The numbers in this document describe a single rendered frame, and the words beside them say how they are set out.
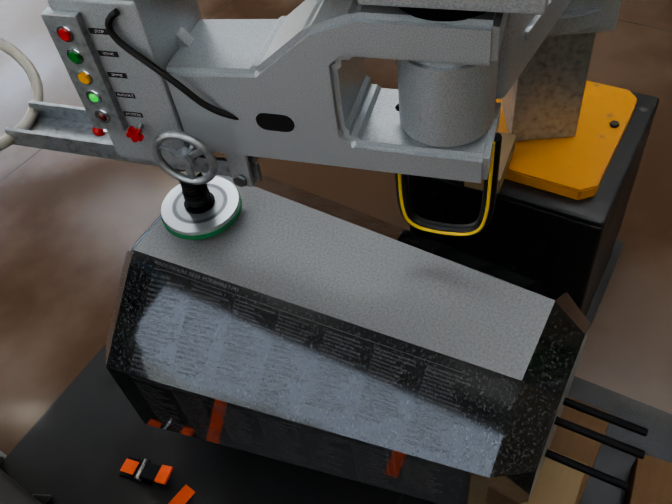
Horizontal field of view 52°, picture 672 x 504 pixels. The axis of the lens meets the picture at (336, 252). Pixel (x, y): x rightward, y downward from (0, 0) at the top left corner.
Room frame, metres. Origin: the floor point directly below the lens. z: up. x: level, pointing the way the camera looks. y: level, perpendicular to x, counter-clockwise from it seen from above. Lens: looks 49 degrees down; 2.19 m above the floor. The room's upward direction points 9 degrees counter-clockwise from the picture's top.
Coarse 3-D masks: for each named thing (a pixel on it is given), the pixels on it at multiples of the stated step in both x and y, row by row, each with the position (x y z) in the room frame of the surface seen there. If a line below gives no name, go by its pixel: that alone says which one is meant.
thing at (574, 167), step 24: (600, 96) 1.67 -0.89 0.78; (624, 96) 1.65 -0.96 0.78; (504, 120) 1.63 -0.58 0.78; (600, 120) 1.56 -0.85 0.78; (624, 120) 1.55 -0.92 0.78; (528, 144) 1.51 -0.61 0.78; (552, 144) 1.49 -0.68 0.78; (576, 144) 1.48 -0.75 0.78; (600, 144) 1.46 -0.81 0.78; (528, 168) 1.41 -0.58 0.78; (552, 168) 1.40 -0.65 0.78; (576, 168) 1.38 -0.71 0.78; (600, 168) 1.37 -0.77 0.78; (552, 192) 1.34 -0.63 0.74; (576, 192) 1.30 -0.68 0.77
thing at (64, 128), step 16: (48, 112) 1.57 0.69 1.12; (64, 112) 1.55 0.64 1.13; (80, 112) 1.53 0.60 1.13; (32, 128) 1.53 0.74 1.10; (48, 128) 1.52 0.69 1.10; (64, 128) 1.51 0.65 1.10; (80, 128) 1.50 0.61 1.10; (16, 144) 1.48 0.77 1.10; (32, 144) 1.46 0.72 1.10; (48, 144) 1.44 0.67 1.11; (64, 144) 1.42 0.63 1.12; (80, 144) 1.40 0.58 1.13; (96, 144) 1.38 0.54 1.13; (112, 144) 1.37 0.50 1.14; (128, 160) 1.35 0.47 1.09; (144, 160) 1.33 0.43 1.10; (224, 160) 1.25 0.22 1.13; (240, 176) 1.20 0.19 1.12; (256, 176) 1.22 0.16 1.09
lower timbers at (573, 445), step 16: (576, 400) 0.99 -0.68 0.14; (576, 416) 0.94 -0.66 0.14; (592, 416) 0.93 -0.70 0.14; (560, 432) 0.90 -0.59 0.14; (560, 448) 0.85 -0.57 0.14; (576, 448) 0.84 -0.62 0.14; (592, 448) 0.83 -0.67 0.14; (592, 464) 0.78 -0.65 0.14; (640, 464) 0.77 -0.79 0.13; (656, 464) 0.76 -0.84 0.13; (640, 480) 0.72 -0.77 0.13; (656, 480) 0.71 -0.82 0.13; (640, 496) 0.67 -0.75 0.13; (656, 496) 0.67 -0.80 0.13
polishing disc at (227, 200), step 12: (216, 180) 1.44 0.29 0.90; (180, 192) 1.42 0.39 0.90; (216, 192) 1.39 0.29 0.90; (228, 192) 1.39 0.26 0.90; (168, 204) 1.38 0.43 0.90; (180, 204) 1.37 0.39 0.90; (216, 204) 1.35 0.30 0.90; (228, 204) 1.34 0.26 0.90; (168, 216) 1.33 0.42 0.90; (180, 216) 1.32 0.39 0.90; (192, 216) 1.32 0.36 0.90; (204, 216) 1.31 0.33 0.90; (216, 216) 1.30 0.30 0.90; (228, 216) 1.30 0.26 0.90; (180, 228) 1.28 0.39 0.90; (192, 228) 1.27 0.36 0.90; (204, 228) 1.27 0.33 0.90; (216, 228) 1.27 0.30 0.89
